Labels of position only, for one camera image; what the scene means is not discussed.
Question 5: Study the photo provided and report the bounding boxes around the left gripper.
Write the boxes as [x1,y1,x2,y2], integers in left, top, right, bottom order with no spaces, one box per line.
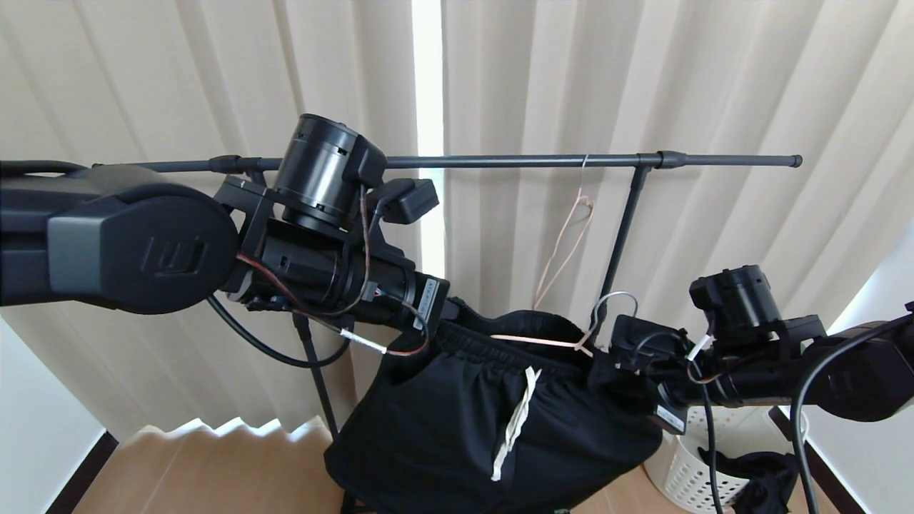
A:
[246,218,461,333]

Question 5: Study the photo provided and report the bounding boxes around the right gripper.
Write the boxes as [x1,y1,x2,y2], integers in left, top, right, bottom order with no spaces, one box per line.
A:
[593,357,743,435]

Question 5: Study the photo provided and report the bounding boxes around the black shorts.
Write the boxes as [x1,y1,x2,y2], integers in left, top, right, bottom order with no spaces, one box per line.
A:
[325,296,665,514]

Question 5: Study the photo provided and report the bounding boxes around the pink clothes hanger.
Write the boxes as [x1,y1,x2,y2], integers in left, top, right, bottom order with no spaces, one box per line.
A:
[491,291,640,358]
[532,153,595,309]

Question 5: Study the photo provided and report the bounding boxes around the white laundry basket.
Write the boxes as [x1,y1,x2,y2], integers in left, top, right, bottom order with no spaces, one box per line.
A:
[643,405,809,514]

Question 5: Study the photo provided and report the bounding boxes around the black clothes rack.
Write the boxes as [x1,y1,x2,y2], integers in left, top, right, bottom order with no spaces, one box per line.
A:
[93,151,803,514]

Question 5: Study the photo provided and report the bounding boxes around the black garment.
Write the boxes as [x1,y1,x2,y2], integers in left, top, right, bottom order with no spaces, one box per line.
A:
[698,446,799,514]

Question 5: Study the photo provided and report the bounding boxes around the beige curtain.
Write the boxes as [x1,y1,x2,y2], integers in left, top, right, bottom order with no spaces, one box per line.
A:
[0,0,433,440]
[443,0,914,429]

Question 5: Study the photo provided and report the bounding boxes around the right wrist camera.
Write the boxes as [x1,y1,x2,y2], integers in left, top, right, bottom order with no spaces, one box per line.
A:
[607,314,690,372]

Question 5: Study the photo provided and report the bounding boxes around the black cable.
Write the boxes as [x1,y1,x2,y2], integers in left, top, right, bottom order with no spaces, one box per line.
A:
[696,314,914,514]
[207,296,354,370]

